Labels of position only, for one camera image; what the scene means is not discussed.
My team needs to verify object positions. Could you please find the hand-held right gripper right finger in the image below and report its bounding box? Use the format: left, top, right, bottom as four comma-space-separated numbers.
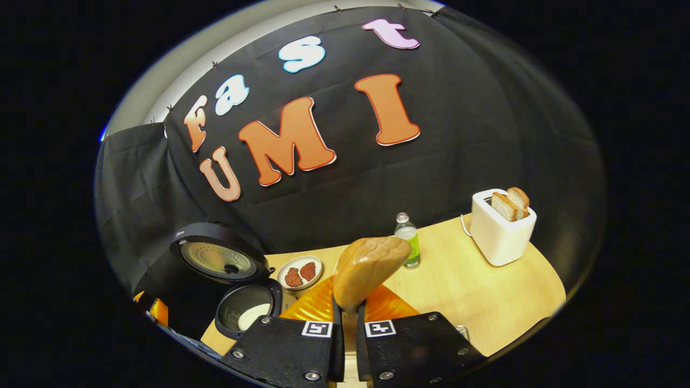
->
356, 285, 486, 387

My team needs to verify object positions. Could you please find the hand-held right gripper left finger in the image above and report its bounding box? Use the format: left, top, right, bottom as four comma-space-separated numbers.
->
221, 275, 346, 388

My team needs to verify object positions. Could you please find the black rice cooker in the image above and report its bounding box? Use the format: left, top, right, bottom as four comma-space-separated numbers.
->
170, 222, 284, 340

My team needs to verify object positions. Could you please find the wooden spoon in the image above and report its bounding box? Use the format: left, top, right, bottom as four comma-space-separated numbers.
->
333, 236, 413, 345

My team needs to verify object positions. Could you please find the round plate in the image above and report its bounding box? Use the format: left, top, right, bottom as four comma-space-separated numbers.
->
277, 255, 323, 292

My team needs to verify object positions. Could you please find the green label plastic bottle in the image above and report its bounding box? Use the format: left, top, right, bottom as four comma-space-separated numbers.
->
394, 212, 421, 268

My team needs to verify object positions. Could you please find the white toaster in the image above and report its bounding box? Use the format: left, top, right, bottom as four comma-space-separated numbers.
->
471, 189, 537, 267

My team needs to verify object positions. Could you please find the black backdrop cloth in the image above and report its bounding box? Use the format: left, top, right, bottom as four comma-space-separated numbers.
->
94, 5, 607, 302

